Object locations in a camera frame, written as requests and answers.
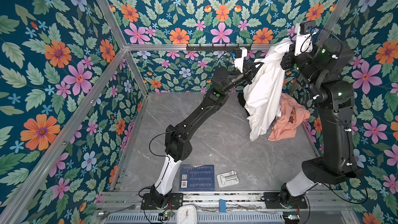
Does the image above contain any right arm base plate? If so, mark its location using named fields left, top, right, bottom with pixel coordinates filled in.
left=262, top=192, right=308, bottom=209

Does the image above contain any white plastic bracket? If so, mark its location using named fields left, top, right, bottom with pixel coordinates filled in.
left=216, top=171, right=239, bottom=188

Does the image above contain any pink graphic t-shirt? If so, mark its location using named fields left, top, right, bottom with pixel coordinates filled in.
left=268, top=93, right=310, bottom=142

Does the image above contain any white square clock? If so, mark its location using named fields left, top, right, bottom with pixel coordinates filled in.
left=176, top=205, right=198, bottom=224

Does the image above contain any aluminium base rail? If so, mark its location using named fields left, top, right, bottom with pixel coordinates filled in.
left=97, top=190, right=353, bottom=212

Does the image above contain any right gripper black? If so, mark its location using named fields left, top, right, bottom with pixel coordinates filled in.
left=282, top=39, right=324, bottom=91

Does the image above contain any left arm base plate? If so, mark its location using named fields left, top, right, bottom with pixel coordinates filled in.
left=141, top=191, right=183, bottom=210

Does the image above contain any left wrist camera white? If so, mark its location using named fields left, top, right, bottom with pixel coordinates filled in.
left=233, top=47, right=248, bottom=73

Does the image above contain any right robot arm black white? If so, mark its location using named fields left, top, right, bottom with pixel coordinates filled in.
left=278, top=38, right=364, bottom=208

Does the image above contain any white vented cable duct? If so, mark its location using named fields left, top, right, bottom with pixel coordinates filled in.
left=105, top=212, right=285, bottom=224

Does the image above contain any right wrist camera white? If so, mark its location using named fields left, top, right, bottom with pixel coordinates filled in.
left=294, top=20, right=316, bottom=56

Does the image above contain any blue tape piece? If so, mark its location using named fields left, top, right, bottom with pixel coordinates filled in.
left=219, top=199, right=227, bottom=213

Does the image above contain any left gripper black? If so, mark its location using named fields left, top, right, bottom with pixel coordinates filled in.
left=220, top=56, right=262, bottom=92

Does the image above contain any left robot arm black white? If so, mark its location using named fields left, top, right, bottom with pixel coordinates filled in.
left=144, top=62, right=262, bottom=209

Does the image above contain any black hook rail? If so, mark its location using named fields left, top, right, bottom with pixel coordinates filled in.
left=185, top=44, right=251, bottom=52

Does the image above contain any blue instruction card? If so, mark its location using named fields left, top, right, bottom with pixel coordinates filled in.
left=179, top=165, right=215, bottom=191

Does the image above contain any white cloth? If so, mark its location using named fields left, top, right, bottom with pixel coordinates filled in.
left=243, top=38, right=293, bottom=141

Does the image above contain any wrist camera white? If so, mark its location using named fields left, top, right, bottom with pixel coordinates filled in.
left=233, top=47, right=248, bottom=73
left=294, top=20, right=316, bottom=56

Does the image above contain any small green circuit board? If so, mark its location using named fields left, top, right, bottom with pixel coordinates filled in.
left=158, top=209, right=175, bottom=221

